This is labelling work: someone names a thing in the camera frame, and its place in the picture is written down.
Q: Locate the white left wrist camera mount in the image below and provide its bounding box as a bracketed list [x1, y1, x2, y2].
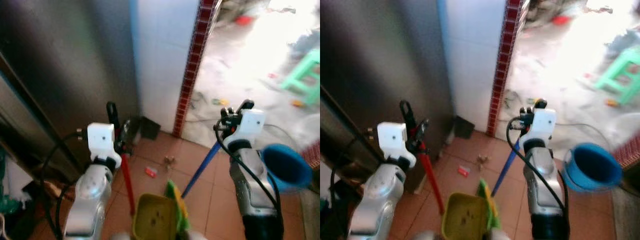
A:
[87, 122, 123, 169]
[377, 121, 417, 169]

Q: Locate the teal and white cloth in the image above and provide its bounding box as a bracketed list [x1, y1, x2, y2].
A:
[0, 149, 32, 240]

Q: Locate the blue-handled broom with green bristles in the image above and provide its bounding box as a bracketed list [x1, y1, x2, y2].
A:
[476, 137, 522, 232]
[164, 140, 222, 235]

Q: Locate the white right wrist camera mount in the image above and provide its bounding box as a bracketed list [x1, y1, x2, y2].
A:
[223, 109, 267, 151]
[520, 107, 557, 151]

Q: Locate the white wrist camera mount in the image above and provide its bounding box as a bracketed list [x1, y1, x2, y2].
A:
[87, 122, 123, 169]
[223, 109, 267, 151]
[377, 121, 417, 169]
[520, 107, 557, 151]

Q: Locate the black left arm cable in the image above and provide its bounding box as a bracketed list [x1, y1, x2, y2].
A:
[329, 145, 382, 236]
[39, 130, 92, 239]

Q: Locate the stainless steel cabinet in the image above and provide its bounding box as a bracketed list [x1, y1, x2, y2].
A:
[320, 0, 457, 195]
[0, 0, 144, 183]

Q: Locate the red checkered mat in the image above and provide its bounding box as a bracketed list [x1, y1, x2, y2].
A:
[304, 141, 321, 169]
[614, 134, 640, 169]

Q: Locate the blue plastic bucket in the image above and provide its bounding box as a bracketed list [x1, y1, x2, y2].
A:
[259, 143, 314, 194]
[562, 142, 624, 194]

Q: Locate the yellow dustpan with red handle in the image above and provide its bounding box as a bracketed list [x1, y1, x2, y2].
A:
[119, 128, 182, 240]
[409, 126, 494, 240]

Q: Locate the green plastic stool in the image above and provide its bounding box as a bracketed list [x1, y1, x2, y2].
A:
[279, 47, 321, 107]
[594, 47, 640, 107]

